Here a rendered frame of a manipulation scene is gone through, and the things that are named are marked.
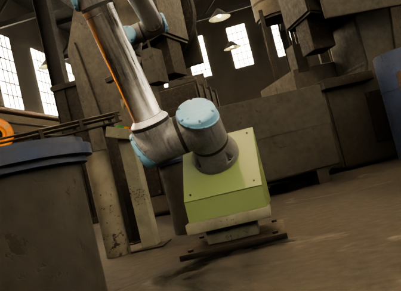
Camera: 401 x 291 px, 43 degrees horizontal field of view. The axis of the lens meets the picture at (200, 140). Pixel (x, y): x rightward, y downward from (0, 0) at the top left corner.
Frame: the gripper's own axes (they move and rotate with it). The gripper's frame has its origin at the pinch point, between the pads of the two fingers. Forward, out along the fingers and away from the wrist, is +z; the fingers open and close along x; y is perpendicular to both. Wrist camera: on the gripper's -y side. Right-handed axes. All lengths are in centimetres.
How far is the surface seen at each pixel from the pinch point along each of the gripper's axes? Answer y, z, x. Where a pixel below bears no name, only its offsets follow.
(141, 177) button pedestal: 12.2, 33.6, 2.8
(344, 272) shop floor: 92, 39, -118
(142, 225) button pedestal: 16, 56, 1
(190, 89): -69, -69, 601
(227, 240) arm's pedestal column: 60, 49, -45
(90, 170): -11.9, 32.2, -2.5
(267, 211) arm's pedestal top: 74, 36, -51
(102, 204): -4.0, 47.7, -3.4
